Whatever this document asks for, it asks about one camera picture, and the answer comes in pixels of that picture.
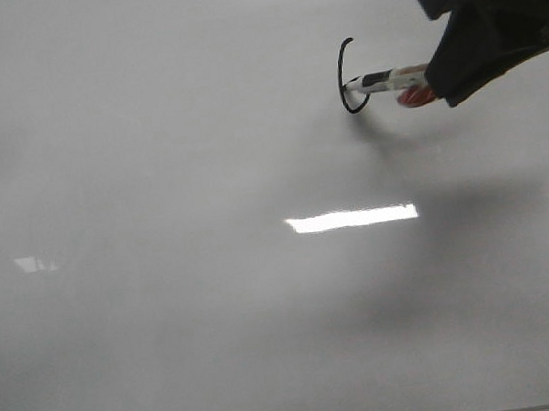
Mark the white glossy whiteboard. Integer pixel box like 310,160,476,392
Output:
0,0,549,411

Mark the white whiteboard marker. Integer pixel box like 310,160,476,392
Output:
339,64,438,114

